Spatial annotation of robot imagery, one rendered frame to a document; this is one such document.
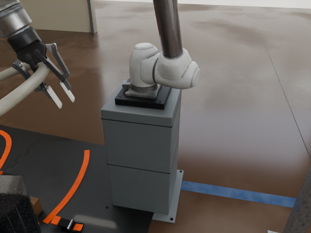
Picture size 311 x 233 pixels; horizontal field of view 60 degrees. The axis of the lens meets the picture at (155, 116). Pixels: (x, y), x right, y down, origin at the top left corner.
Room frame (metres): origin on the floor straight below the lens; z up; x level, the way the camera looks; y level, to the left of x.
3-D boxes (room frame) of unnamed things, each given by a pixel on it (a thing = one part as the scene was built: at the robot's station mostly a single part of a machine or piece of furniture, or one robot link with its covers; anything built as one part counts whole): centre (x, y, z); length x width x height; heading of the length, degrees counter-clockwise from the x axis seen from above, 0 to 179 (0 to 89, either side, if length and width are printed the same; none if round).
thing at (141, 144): (1.41, 0.07, 0.40); 0.50 x 0.50 x 0.80; 78
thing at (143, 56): (1.40, 0.06, 1.00); 0.18 x 0.16 x 0.22; 61
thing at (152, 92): (1.41, 0.09, 0.87); 0.22 x 0.18 x 0.06; 78
